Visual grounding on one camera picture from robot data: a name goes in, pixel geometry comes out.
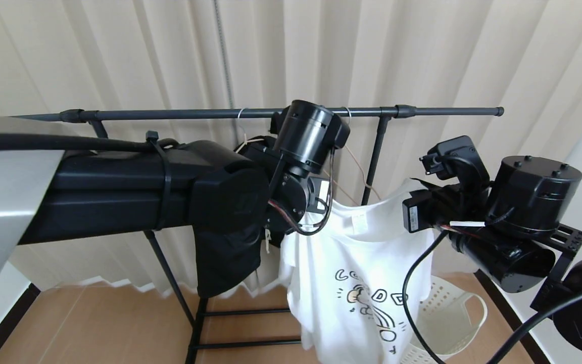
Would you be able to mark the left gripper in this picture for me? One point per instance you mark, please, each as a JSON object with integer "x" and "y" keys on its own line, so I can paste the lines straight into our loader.
{"x": 296, "y": 202}

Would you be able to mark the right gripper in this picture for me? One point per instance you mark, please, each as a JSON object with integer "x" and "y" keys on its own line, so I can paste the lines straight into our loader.
{"x": 442, "y": 207}

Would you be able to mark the pink clothes hanger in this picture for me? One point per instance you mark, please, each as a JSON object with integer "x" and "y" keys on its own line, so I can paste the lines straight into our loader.
{"x": 243, "y": 126}
{"x": 359, "y": 172}

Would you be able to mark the white garment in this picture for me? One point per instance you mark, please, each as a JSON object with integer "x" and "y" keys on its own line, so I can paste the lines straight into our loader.
{"x": 331, "y": 263}

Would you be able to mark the black shorts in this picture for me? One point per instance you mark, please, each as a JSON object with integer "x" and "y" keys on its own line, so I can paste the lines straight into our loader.
{"x": 225, "y": 263}

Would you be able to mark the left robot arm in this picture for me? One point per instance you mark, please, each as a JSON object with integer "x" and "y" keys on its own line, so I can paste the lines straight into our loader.
{"x": 119, "y": 187}

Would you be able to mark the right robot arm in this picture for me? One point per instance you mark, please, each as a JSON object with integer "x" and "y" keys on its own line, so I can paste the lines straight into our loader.
{"x": 528, "y": 197}

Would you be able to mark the white laundry basket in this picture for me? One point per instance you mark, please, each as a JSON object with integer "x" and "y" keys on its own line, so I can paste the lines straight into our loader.
{"x": 452, "y": 318}

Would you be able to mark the black clothes rack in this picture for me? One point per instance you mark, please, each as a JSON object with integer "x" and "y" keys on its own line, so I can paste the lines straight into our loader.
{"x": 180, "y": 114}

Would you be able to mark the beige curtain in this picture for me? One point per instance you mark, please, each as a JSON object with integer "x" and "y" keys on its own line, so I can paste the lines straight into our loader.
{"x": 119, "y": 50}

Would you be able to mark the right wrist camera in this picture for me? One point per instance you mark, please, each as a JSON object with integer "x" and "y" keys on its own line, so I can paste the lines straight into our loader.
{"x": 460, "y": 156}

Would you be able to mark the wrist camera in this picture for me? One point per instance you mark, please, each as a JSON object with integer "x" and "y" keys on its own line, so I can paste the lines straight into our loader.
{"x": 460, "y": 156}
{"x": 342, "y": 134}

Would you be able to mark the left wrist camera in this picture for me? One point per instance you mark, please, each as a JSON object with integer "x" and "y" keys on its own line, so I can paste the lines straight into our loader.
{"x": 342, "y": 134}

